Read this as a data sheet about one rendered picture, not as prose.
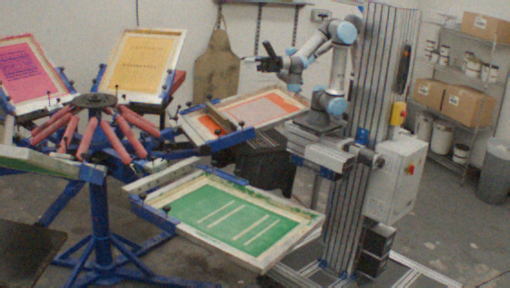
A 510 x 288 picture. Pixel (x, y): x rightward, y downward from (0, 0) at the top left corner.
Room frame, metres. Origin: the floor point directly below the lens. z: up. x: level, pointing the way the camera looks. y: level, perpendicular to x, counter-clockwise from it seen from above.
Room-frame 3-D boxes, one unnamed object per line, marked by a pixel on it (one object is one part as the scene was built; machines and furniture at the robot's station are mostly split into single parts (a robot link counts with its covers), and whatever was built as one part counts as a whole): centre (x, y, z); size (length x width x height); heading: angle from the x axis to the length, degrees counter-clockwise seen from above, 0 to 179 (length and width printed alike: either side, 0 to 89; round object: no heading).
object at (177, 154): (2.90, 0.44, 0.89); 1.24 x 0.06 x 0.06; 118
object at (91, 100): (2.61, 0.99, 0.67); 0.39 x 0.39 x 1.35
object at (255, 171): (2.96, -0.08, 0.79); 0.46 x 0.09 x 0.33; 118
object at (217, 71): (5.08, 0.49, 1.06); 0.53 x 0.07 x 1.05; 118
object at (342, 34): (2.60, -0.42, 1.63); 0.15 x 0.12 x 0.55; 24
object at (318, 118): (2.72, -0.36, 1.31); 0.15 x 0.15 x 0.10
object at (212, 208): (2.12, 0.22, 1.05); 1.08 x 0.61 x 0.23; 58
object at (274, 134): (3.13, 0.00, 0.95); 0.48 x 0.44 x 0.01; 118
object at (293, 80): (2.51, -0.17, 1.56); 0.11 x 0.08 x 0.11; 24
